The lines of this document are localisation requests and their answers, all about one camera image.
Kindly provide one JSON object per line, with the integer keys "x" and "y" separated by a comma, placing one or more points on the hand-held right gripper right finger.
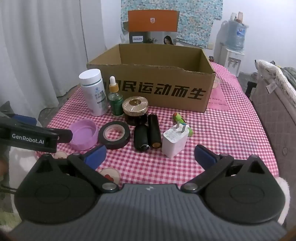
{"x": 204, "y": 156}

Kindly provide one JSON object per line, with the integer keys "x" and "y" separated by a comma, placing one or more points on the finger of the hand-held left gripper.
{"x": 25, "y": 119}
{"x": 27, "y": 136}

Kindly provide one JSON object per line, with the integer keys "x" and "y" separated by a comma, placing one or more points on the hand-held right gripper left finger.
{"x": 96, "y": 156}

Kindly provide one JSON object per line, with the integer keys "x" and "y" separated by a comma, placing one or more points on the black tape roll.
{"x": 101, "y": 139}

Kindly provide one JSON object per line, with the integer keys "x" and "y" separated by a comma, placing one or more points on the pink plastic lid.
{"x": 81, "y": 143}

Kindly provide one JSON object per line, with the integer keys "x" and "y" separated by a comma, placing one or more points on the white charger plug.
{"x": 172, "y": 143}

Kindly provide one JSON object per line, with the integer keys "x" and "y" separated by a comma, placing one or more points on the green toy pen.
{"x": 179, "y": 118}

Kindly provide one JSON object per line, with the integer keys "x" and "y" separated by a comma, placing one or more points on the black cylinder with yellow end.
{"x": 153, "y": 129}

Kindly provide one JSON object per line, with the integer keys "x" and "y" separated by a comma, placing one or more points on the green dropper bottle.
{"x": 115, "y": 102}

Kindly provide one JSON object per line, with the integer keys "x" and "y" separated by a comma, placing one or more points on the white supplement bottle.
{"x": 94, "y": 97}

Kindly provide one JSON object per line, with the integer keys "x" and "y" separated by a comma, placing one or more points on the gold-lidded brown jar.
{"x": 129, "y": 107}

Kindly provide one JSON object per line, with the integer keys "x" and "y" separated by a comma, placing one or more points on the brown cardboard box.
{"x": 161, "y": 92}

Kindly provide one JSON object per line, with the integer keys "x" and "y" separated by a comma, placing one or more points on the pink checked tablecloth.
{"x": 231, "y": 139}

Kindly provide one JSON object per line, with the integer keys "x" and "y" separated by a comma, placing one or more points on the short black cylinder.
{"x": 141, "y": 139}

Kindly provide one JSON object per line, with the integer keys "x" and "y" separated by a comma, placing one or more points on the white curtain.
{"x": 46, "y": 46}

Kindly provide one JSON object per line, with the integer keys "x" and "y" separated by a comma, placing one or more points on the black stool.
{"x": 251, "y": 89}

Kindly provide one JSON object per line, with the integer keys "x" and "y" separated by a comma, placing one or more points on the white water dispenser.
{"x": 231, "y": 60}

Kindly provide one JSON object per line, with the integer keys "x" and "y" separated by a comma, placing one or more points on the grey fluffy blanket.
{"x": 289, "y": 71}

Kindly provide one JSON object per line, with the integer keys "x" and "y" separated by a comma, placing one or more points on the blue water jug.
{"x": 235, "y": 34}

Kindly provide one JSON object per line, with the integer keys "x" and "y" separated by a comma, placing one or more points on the beige plastic bottle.
{"x": 238, "y": 16}

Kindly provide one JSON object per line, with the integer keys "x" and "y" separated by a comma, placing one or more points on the orange printed carton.
{"x": 150, "y": 20}

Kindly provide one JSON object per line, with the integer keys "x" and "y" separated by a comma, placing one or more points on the patterned wall cloth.
{"x": 196, "y": 23}

